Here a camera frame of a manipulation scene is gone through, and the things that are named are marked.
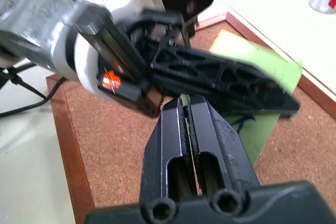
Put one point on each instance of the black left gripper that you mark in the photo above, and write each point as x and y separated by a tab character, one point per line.
123	51

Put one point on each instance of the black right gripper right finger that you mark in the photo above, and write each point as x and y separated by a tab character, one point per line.
218	150

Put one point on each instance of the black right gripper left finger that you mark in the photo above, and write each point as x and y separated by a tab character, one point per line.
162	150

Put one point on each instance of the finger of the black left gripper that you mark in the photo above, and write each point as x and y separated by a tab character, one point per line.
236	100

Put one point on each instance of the green sticky note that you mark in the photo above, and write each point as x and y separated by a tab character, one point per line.
273	66

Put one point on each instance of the cork board with wooden frame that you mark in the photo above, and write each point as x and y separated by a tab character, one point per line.
110	140

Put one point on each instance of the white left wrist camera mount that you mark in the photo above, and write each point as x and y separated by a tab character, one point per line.
85	73

